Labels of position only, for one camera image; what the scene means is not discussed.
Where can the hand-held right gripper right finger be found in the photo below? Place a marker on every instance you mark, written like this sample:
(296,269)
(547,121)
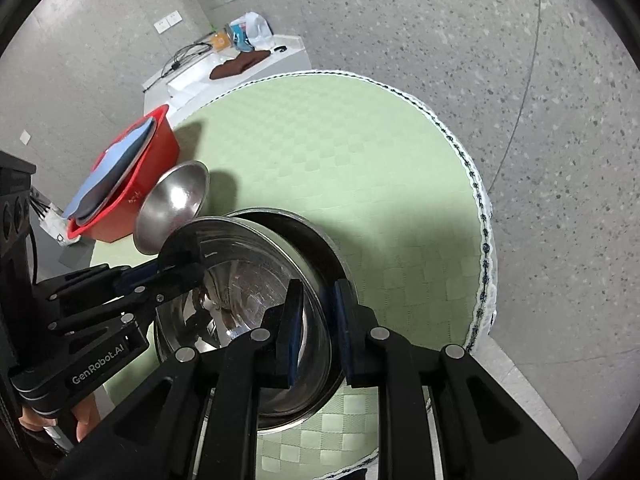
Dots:
(345,332)

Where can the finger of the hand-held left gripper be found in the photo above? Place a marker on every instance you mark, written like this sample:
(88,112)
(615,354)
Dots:
(125,307)
(137,272)

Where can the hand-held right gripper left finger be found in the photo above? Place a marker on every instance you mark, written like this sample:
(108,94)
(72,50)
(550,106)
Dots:
(292,327)

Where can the large steel bowl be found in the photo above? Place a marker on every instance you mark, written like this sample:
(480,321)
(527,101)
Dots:
(240,285)

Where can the small steel bowl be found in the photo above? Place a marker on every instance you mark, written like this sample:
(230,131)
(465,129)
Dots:
(172,205)

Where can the deep steel bowl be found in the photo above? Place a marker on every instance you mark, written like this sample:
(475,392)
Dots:
(320,250)

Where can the person's left hand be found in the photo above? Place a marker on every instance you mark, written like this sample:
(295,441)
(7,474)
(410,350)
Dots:
(85,415)

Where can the dark grey plate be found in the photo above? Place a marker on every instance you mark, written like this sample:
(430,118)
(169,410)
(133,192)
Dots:
(132,172)

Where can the blue plate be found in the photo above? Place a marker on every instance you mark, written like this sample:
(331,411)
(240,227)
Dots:
(112,165)

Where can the red plastic basin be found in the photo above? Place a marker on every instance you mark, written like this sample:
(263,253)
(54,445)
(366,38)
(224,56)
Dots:
(160,155)

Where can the green checkered tablecloth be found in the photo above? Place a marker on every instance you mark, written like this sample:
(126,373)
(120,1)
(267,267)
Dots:
(350,170)

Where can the white side table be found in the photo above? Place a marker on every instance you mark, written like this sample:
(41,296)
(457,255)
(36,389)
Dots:
(195,82)

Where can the brown cloth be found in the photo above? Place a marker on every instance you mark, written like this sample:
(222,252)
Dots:
(237,66)

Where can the orange packet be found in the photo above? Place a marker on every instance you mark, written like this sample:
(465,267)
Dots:
(220,41)

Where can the white plastic bag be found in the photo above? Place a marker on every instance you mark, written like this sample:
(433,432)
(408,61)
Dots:
(257,30)

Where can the white wall socket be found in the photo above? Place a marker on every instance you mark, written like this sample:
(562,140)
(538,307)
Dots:
(25,137)
(167,23)

